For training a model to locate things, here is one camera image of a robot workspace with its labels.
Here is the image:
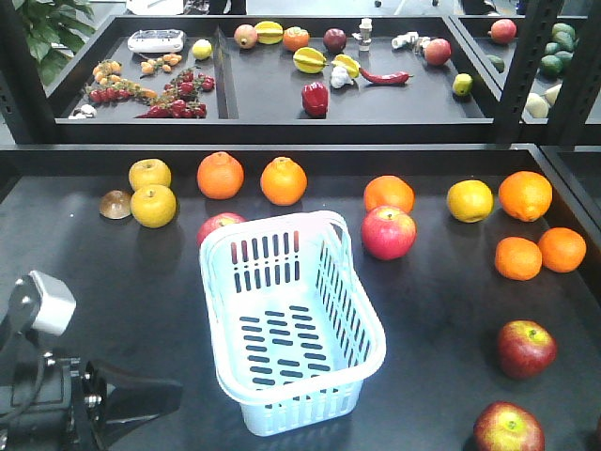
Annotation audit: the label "orange with nub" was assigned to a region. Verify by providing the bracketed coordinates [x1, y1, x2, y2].
[260, 156, 308, 206]
[196, 151, 244, 200]
[498, 171, 553, 223]

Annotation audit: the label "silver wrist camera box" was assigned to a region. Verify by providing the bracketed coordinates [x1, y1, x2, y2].
[7, 270, 76, 336]

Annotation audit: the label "green potted plant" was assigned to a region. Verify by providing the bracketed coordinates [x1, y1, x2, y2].
[12, 0, 95, 86]

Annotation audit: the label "orange with nub centre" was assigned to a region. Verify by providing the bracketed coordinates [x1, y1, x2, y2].
[260, 156, 308, 206]

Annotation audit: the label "large orange back left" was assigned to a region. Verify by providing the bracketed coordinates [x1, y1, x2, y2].
[363, 175, 415, 213]

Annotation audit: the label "yellow round citrus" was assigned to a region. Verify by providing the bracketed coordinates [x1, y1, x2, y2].
[131, 184, 177, 228]
[129, 158, 172, 191]

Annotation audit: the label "orange with nub left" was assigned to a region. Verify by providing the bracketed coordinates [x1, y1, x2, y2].
[196, 151, 244, 200]

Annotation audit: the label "black fruit display stand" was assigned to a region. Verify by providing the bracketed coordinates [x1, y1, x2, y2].
[1, 2, 600, 450]

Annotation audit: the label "red apple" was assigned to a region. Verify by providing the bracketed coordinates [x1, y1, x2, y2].
[473, 401, 546, 451]
[361, 206, 417, 261]
[196, 212, 246, 247]
[497, 319, 558, 380]

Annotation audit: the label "white garlic bulb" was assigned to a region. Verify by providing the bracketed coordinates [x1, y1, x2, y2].
[330, 66, 354, 89]

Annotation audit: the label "small orange left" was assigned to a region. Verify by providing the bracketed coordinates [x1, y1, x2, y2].
[495, 237, 542, 281]

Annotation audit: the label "small orange right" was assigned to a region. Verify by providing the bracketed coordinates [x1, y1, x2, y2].
[537, 227, 587, 273]

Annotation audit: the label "red apple beside basket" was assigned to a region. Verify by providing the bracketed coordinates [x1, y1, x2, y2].
[196, 212, 246, 247]

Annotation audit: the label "red chili pepper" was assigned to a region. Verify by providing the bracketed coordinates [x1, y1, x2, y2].
[360, 68, 412, 86]

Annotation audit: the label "white electronic scale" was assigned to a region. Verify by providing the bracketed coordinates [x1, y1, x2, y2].
[127, 29, 187, 54]

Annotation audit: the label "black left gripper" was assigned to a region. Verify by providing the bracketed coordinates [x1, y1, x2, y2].
[1, 351, 183, 450]

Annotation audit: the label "red bell pepper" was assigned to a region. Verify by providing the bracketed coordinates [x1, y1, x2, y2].
[301, 82, 329, 117]

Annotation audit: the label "small orange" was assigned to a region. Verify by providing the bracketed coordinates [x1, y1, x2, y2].
[495, 237, 542, 281]
[537, 227, 587, 273]

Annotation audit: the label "light blue plastic basket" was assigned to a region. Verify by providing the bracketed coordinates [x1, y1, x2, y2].
[199, 210, 386, 436]

